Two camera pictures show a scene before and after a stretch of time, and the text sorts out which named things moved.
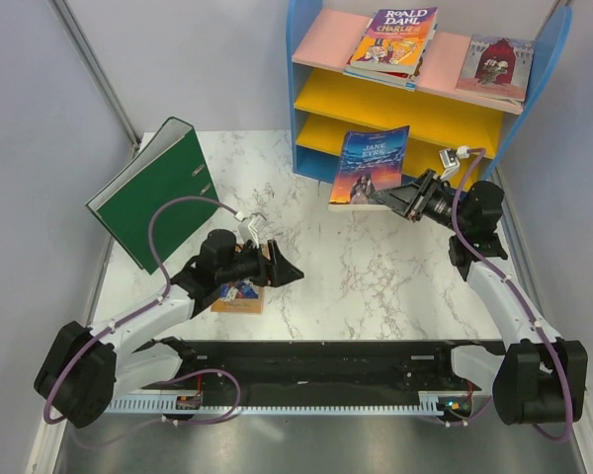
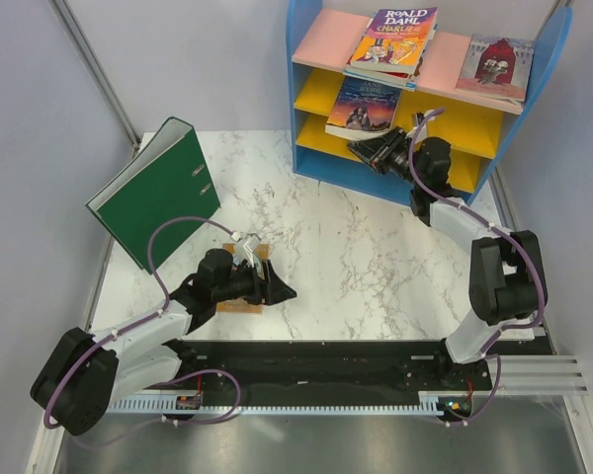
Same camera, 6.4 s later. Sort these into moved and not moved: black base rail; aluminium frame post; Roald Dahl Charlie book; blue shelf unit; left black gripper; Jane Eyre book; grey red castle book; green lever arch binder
Moved: left black gripper; Jane Eyre book
Not moved: black base rail; green lever arch binder; grey red castle book; aluminium frame post; blue shelf unit; Roald Dahl Charlie book
